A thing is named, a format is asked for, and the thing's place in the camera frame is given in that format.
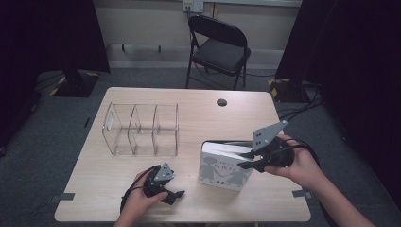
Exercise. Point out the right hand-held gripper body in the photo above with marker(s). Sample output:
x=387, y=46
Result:
x=271, y=151

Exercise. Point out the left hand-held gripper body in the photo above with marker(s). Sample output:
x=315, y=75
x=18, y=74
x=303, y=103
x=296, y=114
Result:
x=157, y=183

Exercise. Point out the white book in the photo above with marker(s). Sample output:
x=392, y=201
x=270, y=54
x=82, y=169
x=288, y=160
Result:
x=223, y=170

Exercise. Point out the clear acrylic divided organizer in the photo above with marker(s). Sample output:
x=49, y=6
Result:
x=142, y=132

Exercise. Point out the person's left hand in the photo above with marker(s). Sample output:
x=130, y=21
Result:
x=138, y=201

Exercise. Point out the person's right hand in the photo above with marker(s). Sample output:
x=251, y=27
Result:
x=302, y=167

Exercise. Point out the grey tape strip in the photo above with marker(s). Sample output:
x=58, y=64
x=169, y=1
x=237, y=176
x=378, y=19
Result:
x=302, y=193
x=63, y=197

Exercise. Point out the black stand base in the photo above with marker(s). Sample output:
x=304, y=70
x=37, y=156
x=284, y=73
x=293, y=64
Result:
x=74, y=83
x=285, y=90

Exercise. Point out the small black floor tape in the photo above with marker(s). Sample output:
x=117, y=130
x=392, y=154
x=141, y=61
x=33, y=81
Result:
x=87, y=122

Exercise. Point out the black folding chair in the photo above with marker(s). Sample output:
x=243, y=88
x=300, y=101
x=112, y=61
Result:
x=220, y=53

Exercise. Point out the dark curtain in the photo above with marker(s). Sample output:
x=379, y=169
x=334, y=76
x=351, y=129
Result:
x=356, y=78
x=38, y=47

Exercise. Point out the white wall power outlet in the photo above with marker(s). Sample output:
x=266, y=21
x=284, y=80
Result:
x=193, y=5

